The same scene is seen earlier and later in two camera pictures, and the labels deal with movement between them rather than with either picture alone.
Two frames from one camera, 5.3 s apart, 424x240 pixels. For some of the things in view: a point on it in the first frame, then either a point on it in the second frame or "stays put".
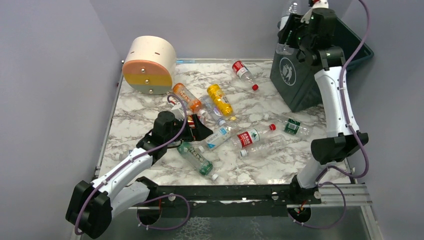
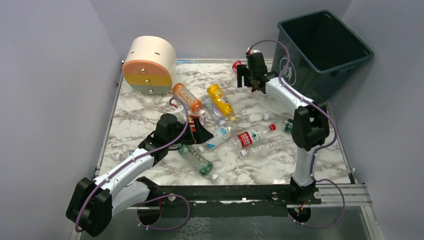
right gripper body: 289,36 to 247,76
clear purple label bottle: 209,106 stays put
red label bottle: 246,139 stays put
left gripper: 191,128 stays put
